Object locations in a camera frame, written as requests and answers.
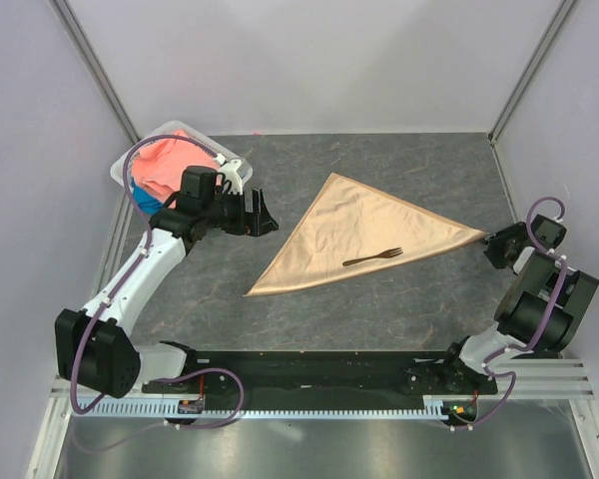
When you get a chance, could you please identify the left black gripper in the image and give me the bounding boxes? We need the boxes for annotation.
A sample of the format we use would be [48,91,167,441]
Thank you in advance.
[202,186,278,238]

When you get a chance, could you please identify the brown wooden fork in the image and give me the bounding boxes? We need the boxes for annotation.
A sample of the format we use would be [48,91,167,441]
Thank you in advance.
[341,247,403,267]

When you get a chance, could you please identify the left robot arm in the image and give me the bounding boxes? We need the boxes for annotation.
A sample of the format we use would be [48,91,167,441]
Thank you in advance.
[55,167,279,398]

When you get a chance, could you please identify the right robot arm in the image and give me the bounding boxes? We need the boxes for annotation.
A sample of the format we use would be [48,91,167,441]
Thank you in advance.
[436,215,599,393]

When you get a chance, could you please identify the pink cloth in basket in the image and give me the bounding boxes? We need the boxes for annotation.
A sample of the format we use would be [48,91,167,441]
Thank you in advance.
[131,139,219,204]

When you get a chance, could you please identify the blue cloth in basket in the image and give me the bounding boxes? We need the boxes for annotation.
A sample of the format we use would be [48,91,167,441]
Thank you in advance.
[132,186,163,216]

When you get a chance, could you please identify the white plastic basket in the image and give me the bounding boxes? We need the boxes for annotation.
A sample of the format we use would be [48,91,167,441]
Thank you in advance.
[109,119,255,185]

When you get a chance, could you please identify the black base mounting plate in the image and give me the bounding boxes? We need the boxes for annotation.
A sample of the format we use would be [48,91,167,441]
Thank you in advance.
[142,347,497,412]

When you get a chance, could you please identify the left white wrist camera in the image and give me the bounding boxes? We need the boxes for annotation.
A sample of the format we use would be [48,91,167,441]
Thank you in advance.
[216,155,253,195]

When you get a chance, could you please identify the right aluminium frame post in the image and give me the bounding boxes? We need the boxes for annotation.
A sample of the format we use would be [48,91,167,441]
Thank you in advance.
[488,0,579,146]

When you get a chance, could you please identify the aluminium frame post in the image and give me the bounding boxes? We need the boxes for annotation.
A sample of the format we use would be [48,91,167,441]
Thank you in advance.
[488,0,579,146]
[49,0,140,144]

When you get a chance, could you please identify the white slotted cable duct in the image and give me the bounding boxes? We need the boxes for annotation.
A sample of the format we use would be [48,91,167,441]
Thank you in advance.
[77,394,450,420]

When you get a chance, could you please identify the left aluminium frame post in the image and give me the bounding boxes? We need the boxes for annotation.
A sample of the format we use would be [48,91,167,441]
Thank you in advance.
[49,0,140,144]

